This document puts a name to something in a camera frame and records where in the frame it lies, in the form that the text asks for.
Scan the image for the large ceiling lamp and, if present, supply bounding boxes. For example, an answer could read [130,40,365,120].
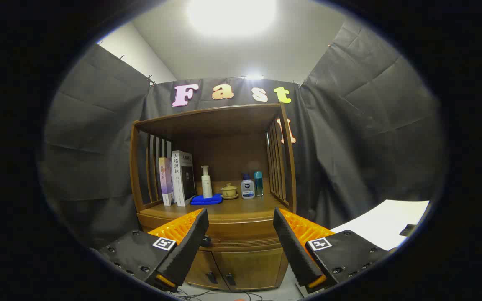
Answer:
[187,0,277,37]

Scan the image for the white blue lotion bottle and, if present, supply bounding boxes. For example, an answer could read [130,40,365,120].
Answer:
[241,173,255,199]

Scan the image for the black floor cables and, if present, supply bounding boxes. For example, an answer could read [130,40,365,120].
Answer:
[170,288,267,301]

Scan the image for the brown wooden drawer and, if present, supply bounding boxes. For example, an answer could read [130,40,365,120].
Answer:
[138,213,294,253]

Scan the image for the brown wooden cabinet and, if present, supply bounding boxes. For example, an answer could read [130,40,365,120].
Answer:
[129,102,298,292]

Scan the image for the brown wooden countertop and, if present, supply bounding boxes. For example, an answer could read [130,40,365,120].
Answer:
[137,180,296,224]

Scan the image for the black backdrop cloth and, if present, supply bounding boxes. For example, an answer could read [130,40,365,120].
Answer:
[38,19,449,251]

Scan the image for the purple book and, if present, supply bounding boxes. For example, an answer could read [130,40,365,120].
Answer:
[159,157,174,206]

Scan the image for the white pump bottle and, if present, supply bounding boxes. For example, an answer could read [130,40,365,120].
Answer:
[201,165,213,199]

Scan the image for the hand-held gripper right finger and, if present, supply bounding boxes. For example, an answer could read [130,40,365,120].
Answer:
[273,207,393,294]

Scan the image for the thick white book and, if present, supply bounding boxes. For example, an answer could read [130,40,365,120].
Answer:
[172,150,197,207]

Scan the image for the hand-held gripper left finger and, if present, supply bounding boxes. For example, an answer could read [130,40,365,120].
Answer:
[98,208,210,293]

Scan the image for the blue folded cloth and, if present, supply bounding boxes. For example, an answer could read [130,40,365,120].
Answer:
[190,194,223,206]

